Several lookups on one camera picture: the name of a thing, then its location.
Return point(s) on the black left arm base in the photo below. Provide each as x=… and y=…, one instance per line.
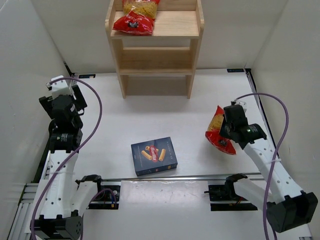
x=102, y=196

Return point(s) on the wooden shelf unit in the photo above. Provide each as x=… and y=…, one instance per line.
x=164, y=61

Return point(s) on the aluminium frame rail right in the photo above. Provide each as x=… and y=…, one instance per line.
x=266, y=124

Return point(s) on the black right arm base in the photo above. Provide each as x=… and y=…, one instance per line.
x=222, y=201

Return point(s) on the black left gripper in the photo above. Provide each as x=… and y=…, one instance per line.
x=45, y=102

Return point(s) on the blue Barilla pasta box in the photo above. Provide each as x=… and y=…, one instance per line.
x=154, y=156

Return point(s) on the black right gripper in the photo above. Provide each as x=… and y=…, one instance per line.
x=227, y=130

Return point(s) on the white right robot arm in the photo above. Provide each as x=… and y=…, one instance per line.
x=285, y=203

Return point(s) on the aluminium frame rail front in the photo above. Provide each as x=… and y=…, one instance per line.
x=210, y=177

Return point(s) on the aluminium frame rail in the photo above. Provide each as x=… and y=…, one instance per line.
x=23, y=130
x=210, y=177
x=266, y=124

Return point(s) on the white foam board panel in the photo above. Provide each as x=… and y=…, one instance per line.
x=168, y=210

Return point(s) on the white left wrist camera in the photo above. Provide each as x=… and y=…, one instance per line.
x=61, y=87

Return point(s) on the aluminium frame rail left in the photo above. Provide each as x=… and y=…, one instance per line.
x=23, y=130

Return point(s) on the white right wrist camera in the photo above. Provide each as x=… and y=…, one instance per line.
x=243, y=104

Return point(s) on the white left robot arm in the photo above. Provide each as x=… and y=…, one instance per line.
x=58, y=213

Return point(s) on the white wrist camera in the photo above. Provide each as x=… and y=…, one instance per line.
x=61, y=87
x=243, y=104

